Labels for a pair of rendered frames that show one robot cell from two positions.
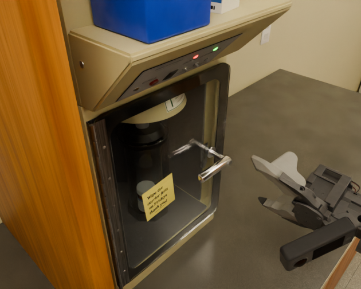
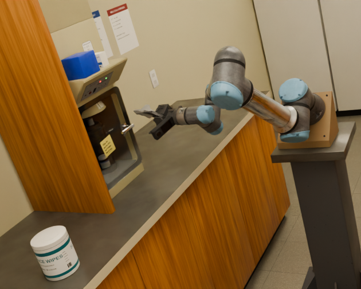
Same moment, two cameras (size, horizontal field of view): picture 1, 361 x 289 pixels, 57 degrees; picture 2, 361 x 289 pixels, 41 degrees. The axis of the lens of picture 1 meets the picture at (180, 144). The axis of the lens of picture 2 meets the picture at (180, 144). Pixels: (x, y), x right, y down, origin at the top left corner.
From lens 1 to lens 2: 1.66 m
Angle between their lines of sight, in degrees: 17
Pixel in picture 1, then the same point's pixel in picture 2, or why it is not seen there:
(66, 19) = not seen: hidden behind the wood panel
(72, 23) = not seen: hidden behind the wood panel
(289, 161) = (146, 107)
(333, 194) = (163, 110)
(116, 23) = (75, 77)
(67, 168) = (75, 113)
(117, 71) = (80, 86)
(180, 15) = (91, 69)
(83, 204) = (81, 127)
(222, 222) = (149, 169)
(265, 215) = (171, 159)
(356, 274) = (294, 226)
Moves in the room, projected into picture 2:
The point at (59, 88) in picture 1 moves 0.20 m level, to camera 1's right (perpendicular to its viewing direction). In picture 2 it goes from (69, 92) to (118, 75)
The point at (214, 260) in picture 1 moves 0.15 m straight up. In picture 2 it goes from (147, 179) to (137, 151)
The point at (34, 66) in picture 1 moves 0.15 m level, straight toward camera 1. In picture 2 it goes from (63, 87) to (81, 88)
